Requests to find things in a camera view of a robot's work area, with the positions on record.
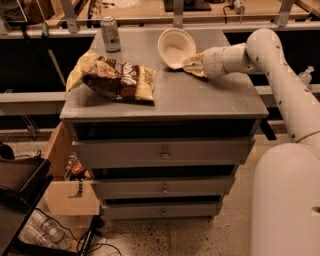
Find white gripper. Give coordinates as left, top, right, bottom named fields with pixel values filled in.
left=182, top=47, right=228, bottom=78

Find white paper bowl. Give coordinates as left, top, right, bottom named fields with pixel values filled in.
left=158, top=28, right=196, bottom=69

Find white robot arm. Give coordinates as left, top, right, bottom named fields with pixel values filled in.
left=182, top=28, right=320, bottom=256

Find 7up soda can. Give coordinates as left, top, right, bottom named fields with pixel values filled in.
left=100, top=16, right=121, bottom=52

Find brown yellow chip bag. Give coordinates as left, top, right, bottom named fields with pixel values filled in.
left=66, top=50, right=155, bottom=104

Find grey drawer cabinet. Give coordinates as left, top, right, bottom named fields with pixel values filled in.
left=60, top=28, right=268, bottom=220

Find wooden box with slot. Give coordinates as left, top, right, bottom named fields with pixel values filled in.
left=43, top=122, right=100, bottom=216

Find black cart shelf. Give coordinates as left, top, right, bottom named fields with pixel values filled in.
left=0, top=156, right=54, bottom=256

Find clear plastic water bottles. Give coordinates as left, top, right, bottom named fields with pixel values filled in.
left=19, top=210, right=72, bottom=250

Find black floor cable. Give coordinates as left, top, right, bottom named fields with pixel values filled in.
left=34, top=207, right=124, bottom=256

